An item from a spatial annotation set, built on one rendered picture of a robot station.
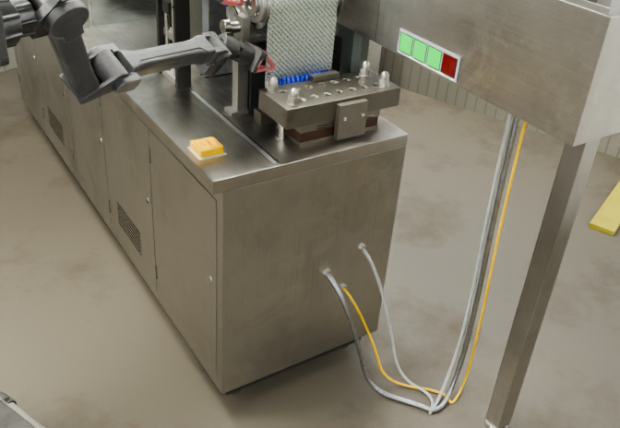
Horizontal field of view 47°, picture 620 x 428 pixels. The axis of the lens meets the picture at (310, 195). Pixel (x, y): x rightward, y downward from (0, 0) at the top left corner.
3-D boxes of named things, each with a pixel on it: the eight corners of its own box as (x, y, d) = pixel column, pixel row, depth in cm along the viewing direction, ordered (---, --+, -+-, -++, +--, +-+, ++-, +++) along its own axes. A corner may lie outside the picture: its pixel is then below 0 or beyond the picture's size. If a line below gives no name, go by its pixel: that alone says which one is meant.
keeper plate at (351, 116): (333, 137, 207) (336, 103, 201) (360, 131, 212) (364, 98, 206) (338, 141, 205) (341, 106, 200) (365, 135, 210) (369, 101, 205)
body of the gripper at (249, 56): (256, 75, 200) (236, 65, 195) (239, 62, 207) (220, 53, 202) (267, 53, 198) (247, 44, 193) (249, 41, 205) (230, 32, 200)
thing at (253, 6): (256, 19, 200) (244, 12, 205) (262, 18, 201) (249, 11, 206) (256, -7, 196) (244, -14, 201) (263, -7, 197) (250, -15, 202)
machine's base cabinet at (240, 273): (23, 115, 407) (-1, -37, 362) (130, 97, 438) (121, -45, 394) (220, 417, 231) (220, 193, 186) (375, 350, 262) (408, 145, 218)
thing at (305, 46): (264, 84, 210) (268, 24, 200) (329, 73, 221) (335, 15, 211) (265, 85, 209) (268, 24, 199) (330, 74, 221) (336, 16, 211)
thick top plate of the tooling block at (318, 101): (257, 108, 207) (258, 89, 204) (366, 87, 227) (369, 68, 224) (286, 130, 196) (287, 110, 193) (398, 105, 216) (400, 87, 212)
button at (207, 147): (189, 148, 198) (189, 140, 196) (212, 143, 201) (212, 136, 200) (200, 159, 193) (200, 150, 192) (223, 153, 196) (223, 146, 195)
